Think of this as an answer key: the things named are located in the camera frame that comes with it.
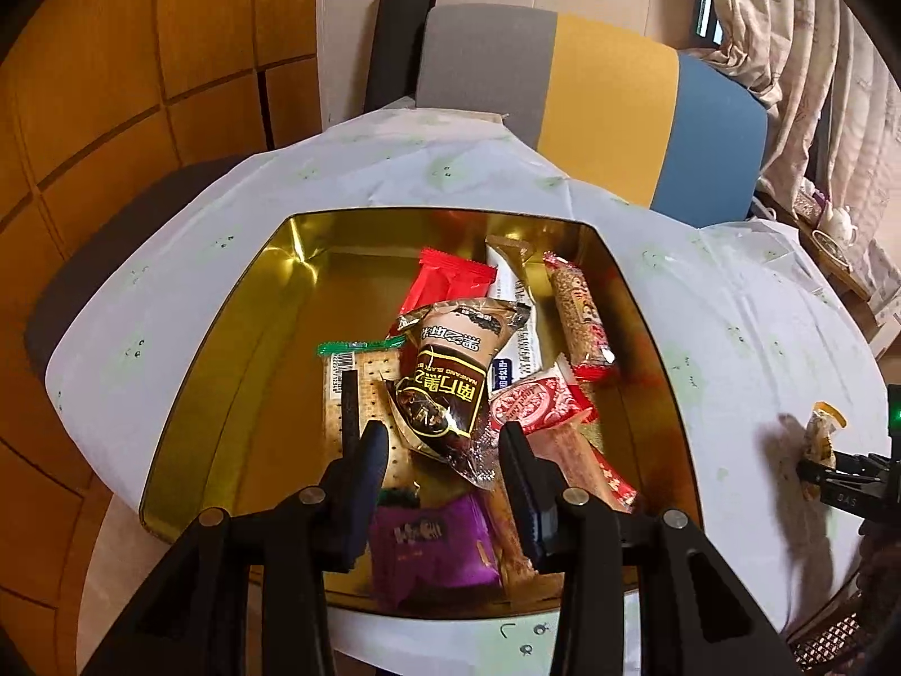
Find small red candy packet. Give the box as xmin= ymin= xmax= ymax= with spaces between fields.
xmin=527 ymin=421 xmax=637 ymax=513

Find orange zip seed bag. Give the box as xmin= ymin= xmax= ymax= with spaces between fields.
xmin=803 ymin=401 xmax=848 ymax=470

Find brown dried meat packet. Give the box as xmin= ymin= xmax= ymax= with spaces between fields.
xmin=481 ymin=474 xmax=538 ymax=600

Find purple snack packet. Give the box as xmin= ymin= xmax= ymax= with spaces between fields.
xmin=369 ymin=493 xmax=501 ymax=609

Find brown chocolate bread packet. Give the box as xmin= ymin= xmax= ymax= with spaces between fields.
xmin=386 ymin=297 xmax=519 ymax=490

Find green cracker packet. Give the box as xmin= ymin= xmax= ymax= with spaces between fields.
xmin=318 ymin=336 xmax=418 ymax=490

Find white blue tube sachet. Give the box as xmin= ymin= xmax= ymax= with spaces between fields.
xmin=485 ymin=235 xmax=543 ymax=394

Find chipmunk grain bar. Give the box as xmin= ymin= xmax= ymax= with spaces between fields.
xmin=542 ymin=252 xmax=615 ymax=381

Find large red snack packet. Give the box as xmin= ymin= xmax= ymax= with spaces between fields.
xmin=397 ymin=247 xmax=496 ymax=316

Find white red Rosekiss packet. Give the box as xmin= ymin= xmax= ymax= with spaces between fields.
xmin=489 ymin=354 xmax=597 ymax=435

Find golden tin box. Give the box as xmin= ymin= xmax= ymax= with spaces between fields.
xmin=139 ymin=209 xmax=701 ymax=542

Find pale blue smiley tablecloth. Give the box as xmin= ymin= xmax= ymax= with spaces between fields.
xmin=42 ymin=105 xmax=892 ymax=676

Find wicker chair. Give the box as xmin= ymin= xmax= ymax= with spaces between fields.
xmin=790 ymin=594 xmax=899 ymax=674

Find round tray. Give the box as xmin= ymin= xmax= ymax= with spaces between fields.
xmin=811 ymin=229 xmax=851 ymax=275

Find white teapot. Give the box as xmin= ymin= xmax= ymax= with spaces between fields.
xmin=819 ymin=203 xmax=858 ymax=246

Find tissue box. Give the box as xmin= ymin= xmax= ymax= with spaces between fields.
xmin=792 ymin=179 xmax=829 ymax=229

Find wooden side table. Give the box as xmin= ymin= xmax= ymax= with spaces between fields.
xmin=755 ymin=191 xmax=899 ymax=360

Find grey yellow blue chair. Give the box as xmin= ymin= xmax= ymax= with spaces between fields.
xmin=363 ymin=0 xmax=766 ymax=228

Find floral curtains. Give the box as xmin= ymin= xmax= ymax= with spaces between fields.
xmin=704 ymin=0 xmax=899 ymax=291

